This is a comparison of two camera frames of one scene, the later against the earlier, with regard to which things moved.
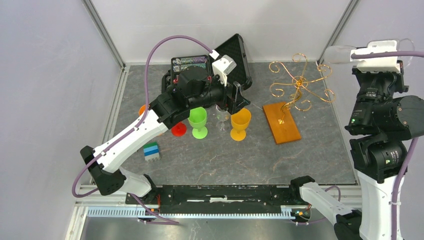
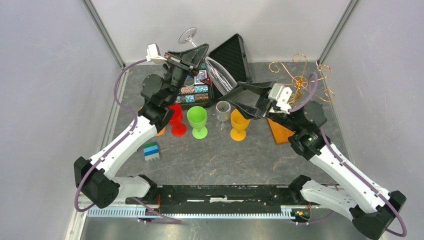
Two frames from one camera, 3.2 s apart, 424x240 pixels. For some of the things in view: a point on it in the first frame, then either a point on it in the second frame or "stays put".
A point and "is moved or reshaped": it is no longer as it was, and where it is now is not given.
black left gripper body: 229,100 to 178,72
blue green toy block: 151,151 stays put
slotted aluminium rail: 136,211 stays put
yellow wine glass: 240,120 stays put
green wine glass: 198,116 stays put
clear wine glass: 341,54 is moved or reshaped
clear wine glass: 224,116 stays put
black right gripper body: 376,86 to 267,105
